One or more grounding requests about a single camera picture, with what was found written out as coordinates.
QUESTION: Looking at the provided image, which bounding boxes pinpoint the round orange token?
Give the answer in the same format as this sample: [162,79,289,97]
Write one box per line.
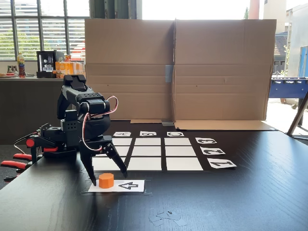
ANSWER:
[98,173,115,189]

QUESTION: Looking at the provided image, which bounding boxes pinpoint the brown cardboard panel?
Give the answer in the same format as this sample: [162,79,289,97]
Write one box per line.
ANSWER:
[84,18,177,124]
[172,18,278,131]

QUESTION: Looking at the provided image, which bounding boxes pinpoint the dark counter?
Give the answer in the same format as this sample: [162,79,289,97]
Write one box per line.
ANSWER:
[0,76,85,145]

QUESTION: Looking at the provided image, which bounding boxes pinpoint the paper sheet number 2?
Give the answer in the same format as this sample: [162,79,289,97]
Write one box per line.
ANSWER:
[200,146,226,155]

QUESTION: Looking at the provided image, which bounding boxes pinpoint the grey tape strip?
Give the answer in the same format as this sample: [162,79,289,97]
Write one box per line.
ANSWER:
[165,64,174,84]

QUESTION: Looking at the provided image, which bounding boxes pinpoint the metal table leg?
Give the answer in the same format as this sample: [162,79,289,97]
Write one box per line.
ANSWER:
[286,91,308,138]

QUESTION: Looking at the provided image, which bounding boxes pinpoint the black mini fridge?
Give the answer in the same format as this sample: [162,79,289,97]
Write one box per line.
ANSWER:
[36,50,65,79]

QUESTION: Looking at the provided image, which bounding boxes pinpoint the black and red clamp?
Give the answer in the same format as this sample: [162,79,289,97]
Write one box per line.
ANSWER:
[25,135,60,167]

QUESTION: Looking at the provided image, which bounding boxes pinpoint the yellow-label drink bottle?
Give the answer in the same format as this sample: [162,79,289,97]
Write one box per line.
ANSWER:
[16,52,26,78]

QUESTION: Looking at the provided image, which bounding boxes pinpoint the white arrow paper sheet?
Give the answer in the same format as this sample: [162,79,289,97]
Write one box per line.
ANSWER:
[88,179,146,193]

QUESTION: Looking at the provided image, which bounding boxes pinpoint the paper sheet number 3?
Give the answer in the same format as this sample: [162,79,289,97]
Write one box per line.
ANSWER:
[195,137,218,145]

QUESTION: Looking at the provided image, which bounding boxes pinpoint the clear tape scraps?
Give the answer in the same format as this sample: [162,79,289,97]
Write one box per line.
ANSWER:
[148,210,189,228]

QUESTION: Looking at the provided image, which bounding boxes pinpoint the red-handled clamp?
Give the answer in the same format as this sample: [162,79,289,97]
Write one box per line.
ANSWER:
[0,153,33,182]

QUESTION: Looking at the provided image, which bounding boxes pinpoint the grey power cable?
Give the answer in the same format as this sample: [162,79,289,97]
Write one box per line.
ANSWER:
[13,131,39,154]

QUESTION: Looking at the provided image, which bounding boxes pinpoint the orange juice carton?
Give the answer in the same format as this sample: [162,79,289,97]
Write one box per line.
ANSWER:
[55,54,72,79]
[69,61,78,78]
[76,62,85,78]

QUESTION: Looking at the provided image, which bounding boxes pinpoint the paper sheet number 1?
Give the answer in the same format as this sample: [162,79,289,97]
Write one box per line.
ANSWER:
[206,158,237,169]

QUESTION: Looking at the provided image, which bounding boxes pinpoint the white nine-square grid sheet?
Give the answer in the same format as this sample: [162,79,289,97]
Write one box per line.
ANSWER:
[83,137,211,173]

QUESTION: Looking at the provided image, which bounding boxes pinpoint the blue foosball table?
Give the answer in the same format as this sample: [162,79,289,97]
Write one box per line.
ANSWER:
[268,77,308,110]

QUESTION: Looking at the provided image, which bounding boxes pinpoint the red white servo cable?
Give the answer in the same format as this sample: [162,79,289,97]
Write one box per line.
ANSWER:
[81,95,119,152]

